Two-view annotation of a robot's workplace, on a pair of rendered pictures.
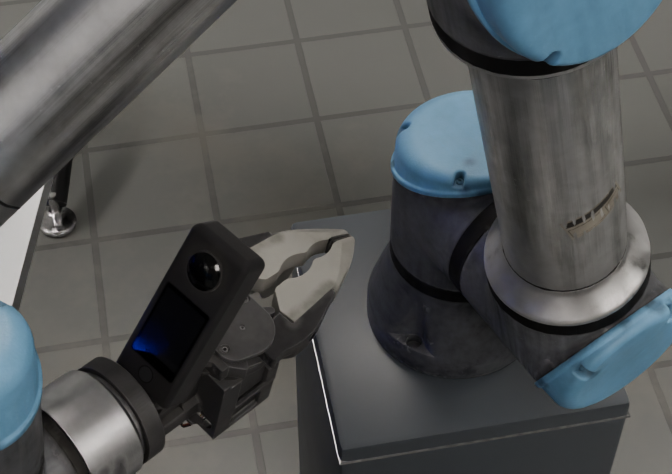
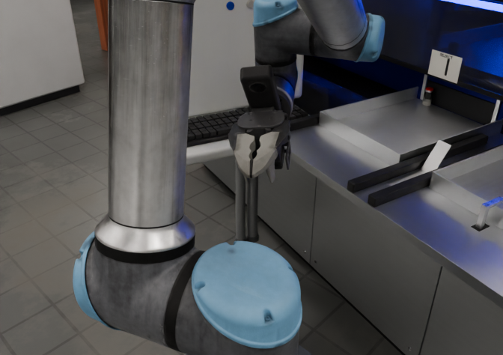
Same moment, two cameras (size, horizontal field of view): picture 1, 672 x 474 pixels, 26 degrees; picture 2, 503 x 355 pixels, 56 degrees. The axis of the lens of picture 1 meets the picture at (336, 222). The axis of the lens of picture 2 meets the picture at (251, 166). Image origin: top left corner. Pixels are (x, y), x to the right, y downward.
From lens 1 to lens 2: 1.21 m
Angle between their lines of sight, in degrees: 94
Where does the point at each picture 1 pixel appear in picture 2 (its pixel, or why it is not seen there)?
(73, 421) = not seen: hidden behind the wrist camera
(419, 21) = not seen: outside the picture
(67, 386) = (279, 83)
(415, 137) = (275, 257)
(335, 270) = (239, 153)
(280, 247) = (266, 145)
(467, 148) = (239, 259)
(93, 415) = not seen: hidden behind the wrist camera
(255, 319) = (249, 123)
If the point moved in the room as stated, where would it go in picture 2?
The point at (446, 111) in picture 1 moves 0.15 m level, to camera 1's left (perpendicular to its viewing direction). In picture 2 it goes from (274, 281) to (372, 231)
